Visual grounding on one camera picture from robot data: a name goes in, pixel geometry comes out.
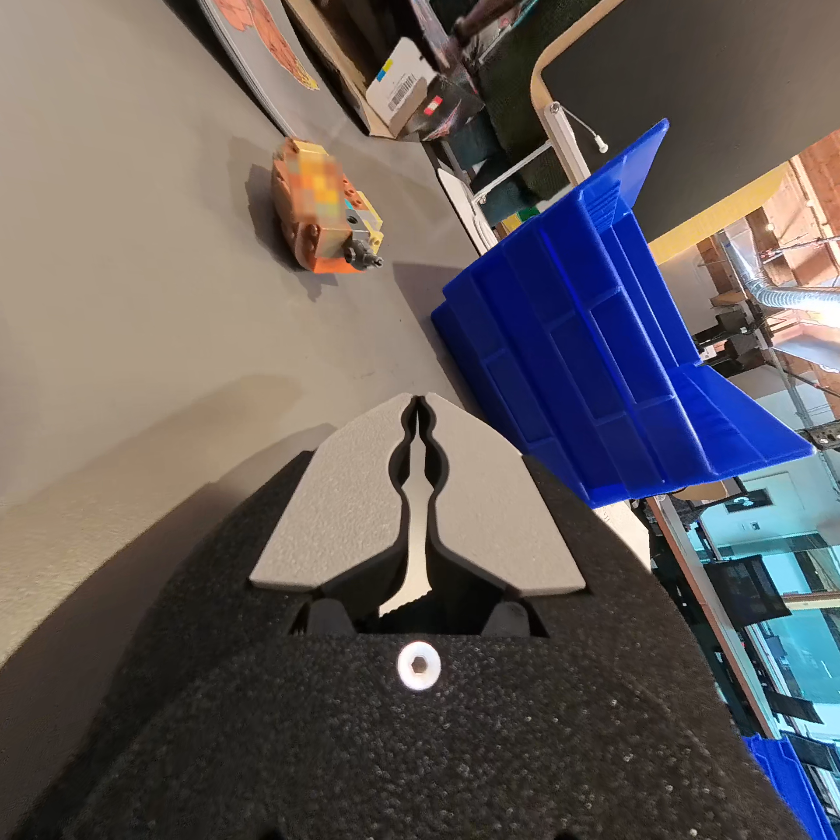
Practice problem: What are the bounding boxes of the silver spiral pipes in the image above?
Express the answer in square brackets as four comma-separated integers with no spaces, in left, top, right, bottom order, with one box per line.
[716,230,840,329]

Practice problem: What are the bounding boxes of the small white carton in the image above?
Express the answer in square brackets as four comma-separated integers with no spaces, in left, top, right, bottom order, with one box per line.
[365,37,441,139]

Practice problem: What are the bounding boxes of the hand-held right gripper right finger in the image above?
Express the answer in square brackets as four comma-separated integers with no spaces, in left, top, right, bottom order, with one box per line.
[418,392,588,598]

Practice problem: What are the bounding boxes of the printed instruction booklet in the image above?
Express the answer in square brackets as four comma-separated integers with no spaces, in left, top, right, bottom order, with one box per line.
[197,0,322,139]

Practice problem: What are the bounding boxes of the printed cardboard box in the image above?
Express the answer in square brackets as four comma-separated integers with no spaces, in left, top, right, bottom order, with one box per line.
[283,0,454,143]

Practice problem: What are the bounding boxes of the stack of blue plastic bins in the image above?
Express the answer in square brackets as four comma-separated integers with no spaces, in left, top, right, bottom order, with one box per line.
[431,119,815,510]

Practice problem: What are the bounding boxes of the small grey toy part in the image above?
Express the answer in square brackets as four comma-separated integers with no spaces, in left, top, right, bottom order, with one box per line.
[344,237,385,273]

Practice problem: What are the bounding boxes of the blue storage bin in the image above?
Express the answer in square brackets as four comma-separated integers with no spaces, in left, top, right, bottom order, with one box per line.
[746,735,840,840]

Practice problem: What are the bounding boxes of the black board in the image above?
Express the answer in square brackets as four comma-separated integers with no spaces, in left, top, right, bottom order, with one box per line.
[529,0,840,263]

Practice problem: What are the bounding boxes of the white foam piece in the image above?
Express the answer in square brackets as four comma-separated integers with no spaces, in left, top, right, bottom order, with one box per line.
[436,164,500,253]

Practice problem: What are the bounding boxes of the brown toy brick model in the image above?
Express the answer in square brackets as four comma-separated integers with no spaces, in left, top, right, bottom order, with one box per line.
[272,138,385,277]

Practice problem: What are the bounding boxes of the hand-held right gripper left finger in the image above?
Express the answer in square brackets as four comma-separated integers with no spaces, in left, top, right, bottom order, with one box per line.
[250,392,418,592]

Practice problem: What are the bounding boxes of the white cable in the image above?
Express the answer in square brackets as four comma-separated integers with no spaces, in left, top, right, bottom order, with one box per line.
[473,105,611,204]

